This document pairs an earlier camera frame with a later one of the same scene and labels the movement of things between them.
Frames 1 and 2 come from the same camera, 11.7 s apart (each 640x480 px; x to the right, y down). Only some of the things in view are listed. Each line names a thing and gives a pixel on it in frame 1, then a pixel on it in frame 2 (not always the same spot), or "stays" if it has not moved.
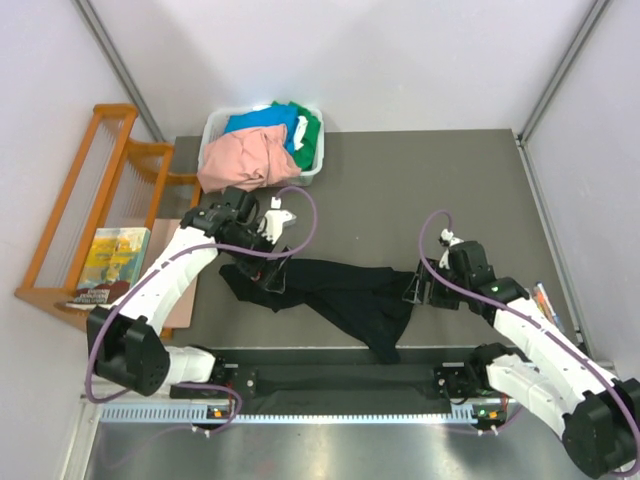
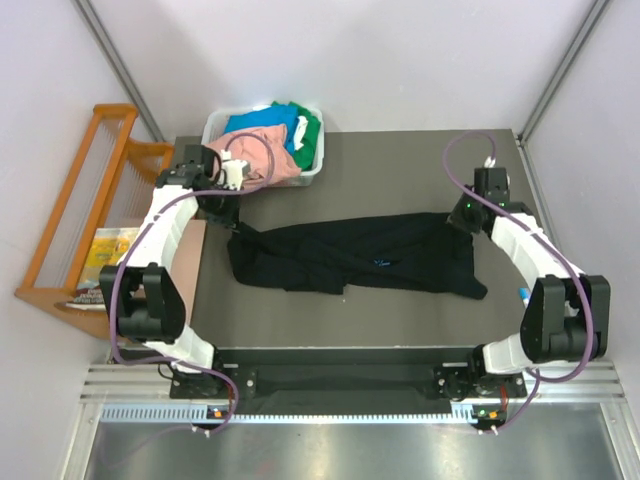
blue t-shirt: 279,115 stays
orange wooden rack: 114,182 stays
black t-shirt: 373,301 → 325,255
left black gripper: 265,267 → 226,217
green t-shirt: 305,155 stays
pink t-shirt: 247,159 stays
